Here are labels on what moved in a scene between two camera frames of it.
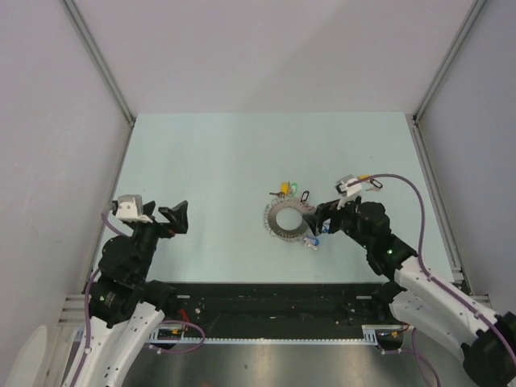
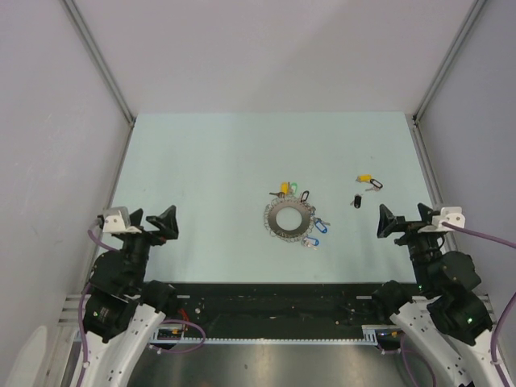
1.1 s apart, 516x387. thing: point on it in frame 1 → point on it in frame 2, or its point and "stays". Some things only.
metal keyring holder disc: (301, 233) stays
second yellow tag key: (285, 189) stays
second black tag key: (305, 196) stays
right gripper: (324, 212) → (412, 230)
